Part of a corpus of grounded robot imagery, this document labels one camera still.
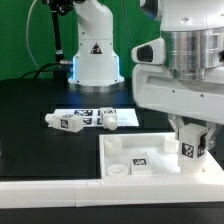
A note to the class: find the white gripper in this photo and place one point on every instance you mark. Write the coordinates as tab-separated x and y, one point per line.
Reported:
154	88

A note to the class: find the white square tabletop tray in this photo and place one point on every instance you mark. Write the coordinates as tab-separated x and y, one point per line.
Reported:
161	148

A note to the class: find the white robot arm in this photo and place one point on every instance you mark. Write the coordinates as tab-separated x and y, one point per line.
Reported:
180	73

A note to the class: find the white L-shaped obstacle fence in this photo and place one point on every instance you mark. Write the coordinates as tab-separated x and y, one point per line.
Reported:
113	191

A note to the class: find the white marker base sheet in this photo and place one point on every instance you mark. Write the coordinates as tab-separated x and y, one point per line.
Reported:
92	117

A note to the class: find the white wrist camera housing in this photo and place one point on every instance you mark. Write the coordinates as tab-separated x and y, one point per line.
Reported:
152	52

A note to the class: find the black camera stand pole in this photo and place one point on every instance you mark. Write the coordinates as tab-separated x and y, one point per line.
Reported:
58	7

